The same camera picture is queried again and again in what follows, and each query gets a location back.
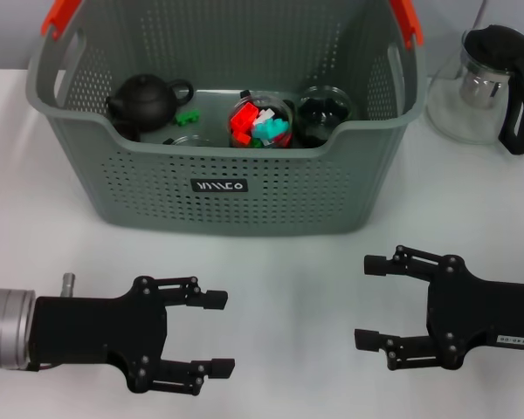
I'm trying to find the orange-red slope brick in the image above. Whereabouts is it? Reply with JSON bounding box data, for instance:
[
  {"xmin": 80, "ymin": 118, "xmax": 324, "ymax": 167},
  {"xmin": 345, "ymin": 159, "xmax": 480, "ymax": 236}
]
[{"xmin": 230, "ymin": 102, "xmax": 259, "ymax": 133}]

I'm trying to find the orange bin handle clip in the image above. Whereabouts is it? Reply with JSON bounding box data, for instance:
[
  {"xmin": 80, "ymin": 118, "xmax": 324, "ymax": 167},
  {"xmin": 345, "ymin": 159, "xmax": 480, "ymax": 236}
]
[
  {"xmin": 40, "ymin": 0, "xmax": 82, "ymax": 41},
  {"xmin": 388, "ymin": 0, "xmax": 424, "ymax": 50}
]

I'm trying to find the grey perforated storage bin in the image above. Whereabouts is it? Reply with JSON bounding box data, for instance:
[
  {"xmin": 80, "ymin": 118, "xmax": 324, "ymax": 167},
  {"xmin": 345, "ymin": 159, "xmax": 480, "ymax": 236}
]
[{"xmin": 24, "ymin": 0, "xmax": 424, "ymax": 237}]

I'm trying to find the green notched brick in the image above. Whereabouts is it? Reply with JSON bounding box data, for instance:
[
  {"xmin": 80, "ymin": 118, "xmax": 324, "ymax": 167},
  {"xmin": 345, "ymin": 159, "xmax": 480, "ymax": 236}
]
[{"xmin": 174, "ymin": 108, "xmax": 202, "ymax": 127}]

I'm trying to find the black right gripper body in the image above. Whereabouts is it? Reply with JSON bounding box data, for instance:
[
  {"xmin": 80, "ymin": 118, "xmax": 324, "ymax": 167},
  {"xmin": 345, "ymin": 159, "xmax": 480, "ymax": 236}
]
[{"xmin": 425, "ymin": 255, "xmax": 524, "ymax": 372}]

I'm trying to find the glass teacup black insert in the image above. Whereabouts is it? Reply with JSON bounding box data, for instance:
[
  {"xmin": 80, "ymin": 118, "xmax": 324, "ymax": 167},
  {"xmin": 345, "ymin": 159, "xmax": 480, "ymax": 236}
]
[
  {"xmin": 294, "ymin": 85, "xmax": 355, "ymax": 148},
  {"xmin": 162, "ymin": 135, "xmax": 215, "ymax": 148},
  {"xmin": 226, "ymin": 89, "xmax": 294, "ymax": 149}
]

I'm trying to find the teal square plate brick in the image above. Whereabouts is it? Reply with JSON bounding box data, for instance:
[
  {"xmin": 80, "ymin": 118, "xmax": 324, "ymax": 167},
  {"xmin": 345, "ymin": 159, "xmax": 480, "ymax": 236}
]
[{"xmin": 252, "ymin": 117, "xmax": 290, "ymax": 143}]

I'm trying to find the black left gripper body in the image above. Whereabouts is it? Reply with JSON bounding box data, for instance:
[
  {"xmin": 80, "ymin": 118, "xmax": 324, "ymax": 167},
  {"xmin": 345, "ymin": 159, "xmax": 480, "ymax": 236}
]
[{"xmin": 28, "ymin": 275, "xmax": 169, "ymax": 395}]

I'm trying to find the glass teapot black lid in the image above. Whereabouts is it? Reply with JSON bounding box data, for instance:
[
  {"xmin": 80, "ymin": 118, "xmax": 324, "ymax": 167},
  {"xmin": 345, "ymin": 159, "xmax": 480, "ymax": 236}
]
[{"xmin": 425, "ymin": 24, "xmax": 524, "ymax": 156}]

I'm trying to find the small black clay cup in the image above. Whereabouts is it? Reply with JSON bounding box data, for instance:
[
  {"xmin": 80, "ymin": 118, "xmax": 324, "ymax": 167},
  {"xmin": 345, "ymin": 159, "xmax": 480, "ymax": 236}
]
[{"xmin": 111, "ymin": 120, "xmax": 141, "ymax": 143}]

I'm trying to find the black clay teapot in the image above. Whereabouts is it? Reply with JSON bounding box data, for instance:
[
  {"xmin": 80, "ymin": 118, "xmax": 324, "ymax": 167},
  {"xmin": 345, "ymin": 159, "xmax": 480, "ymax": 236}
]
[{"xmin": 105, "ymin": 73, "xmax": 195, "ymax": 132}]

